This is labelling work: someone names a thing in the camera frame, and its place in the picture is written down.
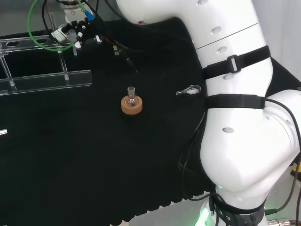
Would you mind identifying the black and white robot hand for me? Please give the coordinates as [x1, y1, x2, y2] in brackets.
[50, 1, 104, 49]

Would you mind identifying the translucent plastic funnel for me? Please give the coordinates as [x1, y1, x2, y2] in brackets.
[53, 24, 79, 56]

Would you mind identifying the clear acrylic funnel stand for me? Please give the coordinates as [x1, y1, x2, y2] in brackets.
[0, 34, 93, 96]

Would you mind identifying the glass weighing funnel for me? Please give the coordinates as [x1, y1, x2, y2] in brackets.
[175, 84, 202, 96]

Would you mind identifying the round-bottom glass flask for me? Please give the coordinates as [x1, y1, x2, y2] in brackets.
[125, 86, 137, 107]

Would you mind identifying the black bench cloth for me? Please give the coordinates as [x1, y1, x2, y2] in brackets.
[0, 17, 301, 223]

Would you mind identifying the yellow stop button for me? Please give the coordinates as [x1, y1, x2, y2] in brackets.
[290, 162, 301, 182]

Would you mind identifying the metal connector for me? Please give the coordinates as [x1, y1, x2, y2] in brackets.
[267, 218, 301, 226]

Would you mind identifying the black cable bundle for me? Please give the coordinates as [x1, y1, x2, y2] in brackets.
[88, 0, 140, 76]

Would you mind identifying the green cable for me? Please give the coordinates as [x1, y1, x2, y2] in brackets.
[27, 0, 88, 52]

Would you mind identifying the cork ring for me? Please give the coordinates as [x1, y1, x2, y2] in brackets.
[120, 95, 143, 116]

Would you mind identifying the black cable by arm base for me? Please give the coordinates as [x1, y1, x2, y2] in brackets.
[178, 110, 218, 202]

